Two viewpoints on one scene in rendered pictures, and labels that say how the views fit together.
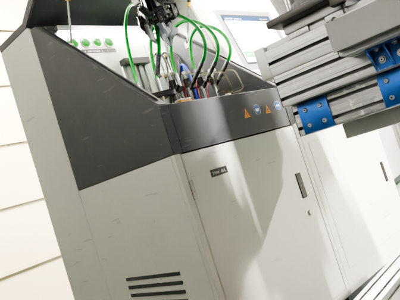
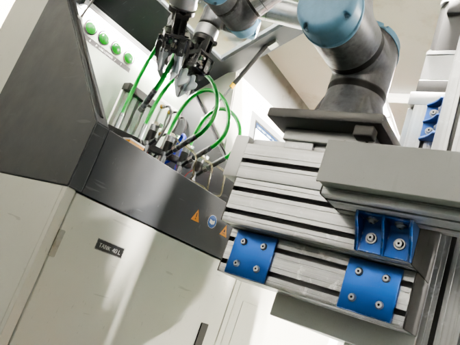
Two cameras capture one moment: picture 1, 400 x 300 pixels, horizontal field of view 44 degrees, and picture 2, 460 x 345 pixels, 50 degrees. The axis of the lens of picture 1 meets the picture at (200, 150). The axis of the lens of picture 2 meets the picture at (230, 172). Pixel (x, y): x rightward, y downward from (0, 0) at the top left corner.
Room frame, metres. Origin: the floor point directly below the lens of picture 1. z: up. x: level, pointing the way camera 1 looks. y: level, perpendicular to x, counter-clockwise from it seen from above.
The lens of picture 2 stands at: (0.42, -0.22, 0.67)
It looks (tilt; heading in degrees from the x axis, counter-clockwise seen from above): 15 degrees up; 359
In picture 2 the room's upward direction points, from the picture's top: 20 degrees clockwise
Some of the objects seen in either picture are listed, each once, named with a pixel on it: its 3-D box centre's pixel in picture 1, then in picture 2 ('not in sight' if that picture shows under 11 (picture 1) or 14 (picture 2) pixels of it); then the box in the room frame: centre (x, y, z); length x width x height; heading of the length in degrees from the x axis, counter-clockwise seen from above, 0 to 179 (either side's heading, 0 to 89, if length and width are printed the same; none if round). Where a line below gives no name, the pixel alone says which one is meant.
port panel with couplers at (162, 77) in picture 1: (165, 74); (161, 133); (2.28, 0.05, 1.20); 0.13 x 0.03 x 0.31; 136
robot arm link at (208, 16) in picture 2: not in sight; (214, 15); (1.87, -0.03, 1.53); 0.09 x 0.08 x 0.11; 85
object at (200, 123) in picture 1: (232, 117); (178, 207); (1.76, -0.15, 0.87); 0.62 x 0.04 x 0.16; 136
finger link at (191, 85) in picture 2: (172, 33); (189, 86); (1.88, -0.04, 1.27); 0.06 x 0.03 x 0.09; 46
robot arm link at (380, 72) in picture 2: not in sight; (364, 62); (1.29, -0.42, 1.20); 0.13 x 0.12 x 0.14; 138
